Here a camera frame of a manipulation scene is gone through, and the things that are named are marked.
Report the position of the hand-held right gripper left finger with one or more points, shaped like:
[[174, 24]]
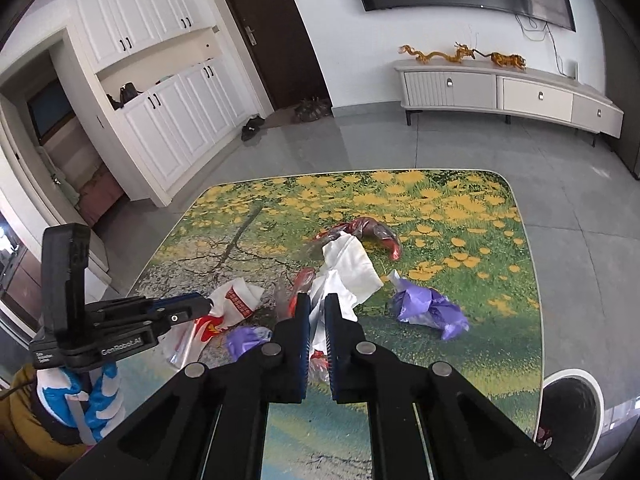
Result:
[[301, 345]]

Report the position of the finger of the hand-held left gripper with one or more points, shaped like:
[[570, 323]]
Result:
[[170, 321], [185, 301]]

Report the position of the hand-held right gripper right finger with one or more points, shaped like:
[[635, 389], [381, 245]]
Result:
[[332, 355]]

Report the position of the clear plastic bag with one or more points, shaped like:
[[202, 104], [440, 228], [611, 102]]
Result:
[[182, 350]]

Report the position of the white red-printed plastic bag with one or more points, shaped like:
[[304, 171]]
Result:
[[235, 300]]

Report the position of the small purple plastic bag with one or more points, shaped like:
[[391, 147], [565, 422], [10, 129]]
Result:
[[242, 339]]

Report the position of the red plastic wrapper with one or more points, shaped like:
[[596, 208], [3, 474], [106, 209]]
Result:
[[372, 227], [302, 280]]

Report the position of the large purple plastic bag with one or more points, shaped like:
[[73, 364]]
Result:
[[430, 310]]

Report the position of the white round trash bin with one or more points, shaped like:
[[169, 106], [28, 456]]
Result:
[[575, 410]]

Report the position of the person's left forearm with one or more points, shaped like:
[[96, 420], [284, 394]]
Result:
[[15, 410]]

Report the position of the person's left hand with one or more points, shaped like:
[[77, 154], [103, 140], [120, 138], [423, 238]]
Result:
[[55, 400]]

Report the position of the black shoes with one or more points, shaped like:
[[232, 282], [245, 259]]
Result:
[[252, 127]]

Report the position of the dark handbag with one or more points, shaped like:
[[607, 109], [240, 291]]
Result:
[[128, 92]]

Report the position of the grey doormat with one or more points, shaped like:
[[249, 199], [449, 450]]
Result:
[[277, 117]]

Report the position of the brown shoes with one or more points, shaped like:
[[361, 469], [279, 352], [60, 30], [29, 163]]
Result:
[[312, 109]]

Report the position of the dark brown door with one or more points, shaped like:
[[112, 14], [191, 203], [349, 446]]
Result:
[[270, 35]]

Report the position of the yellow dragon figurine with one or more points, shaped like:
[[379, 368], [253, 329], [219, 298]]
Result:
[[435, 55]]

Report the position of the white television cabinet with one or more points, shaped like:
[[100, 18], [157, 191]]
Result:
[[535, 95]]

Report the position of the yellow tiger figurine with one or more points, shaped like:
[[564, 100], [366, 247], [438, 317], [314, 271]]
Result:
[[505, 59]]

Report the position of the small white device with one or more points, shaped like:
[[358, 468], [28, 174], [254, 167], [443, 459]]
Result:
[[569, 67]]

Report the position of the white wall cabinet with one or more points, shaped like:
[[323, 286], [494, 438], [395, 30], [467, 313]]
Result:
[[160, 125]]

